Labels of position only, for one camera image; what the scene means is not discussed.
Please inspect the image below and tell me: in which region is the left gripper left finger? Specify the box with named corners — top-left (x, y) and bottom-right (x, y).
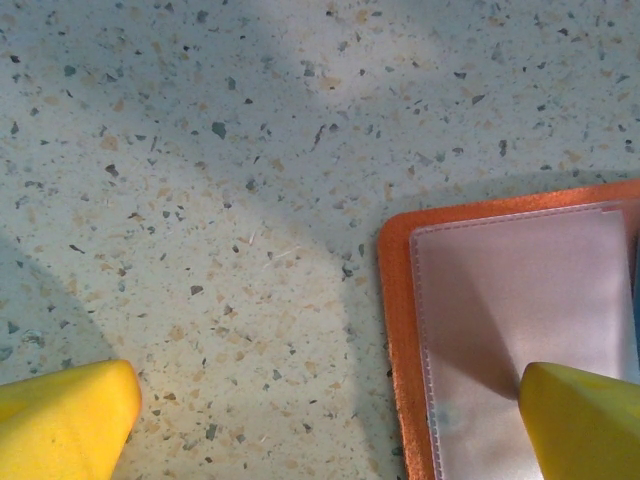
top-left (0, 358), bottom-right (143, 480)

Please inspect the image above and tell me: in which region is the orange leather card holder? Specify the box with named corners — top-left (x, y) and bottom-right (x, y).
top-left (377, 178), bottom-right (640, 480)

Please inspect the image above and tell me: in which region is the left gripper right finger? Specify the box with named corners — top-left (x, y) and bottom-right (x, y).
top-left (518, 361), bottom-right (640, 480)

